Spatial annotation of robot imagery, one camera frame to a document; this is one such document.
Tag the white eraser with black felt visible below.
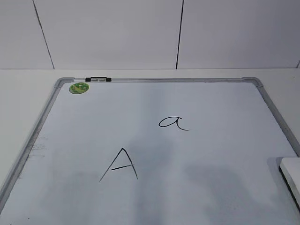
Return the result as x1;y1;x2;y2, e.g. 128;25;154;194
279;157;300;207

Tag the round green magnet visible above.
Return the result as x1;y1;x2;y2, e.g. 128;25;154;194
69;82;90;94

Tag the white board with grey frame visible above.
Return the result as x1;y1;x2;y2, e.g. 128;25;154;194
0;78;300;225

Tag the black and grey frame clip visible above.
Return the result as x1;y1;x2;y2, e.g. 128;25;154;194
85;77;112;82

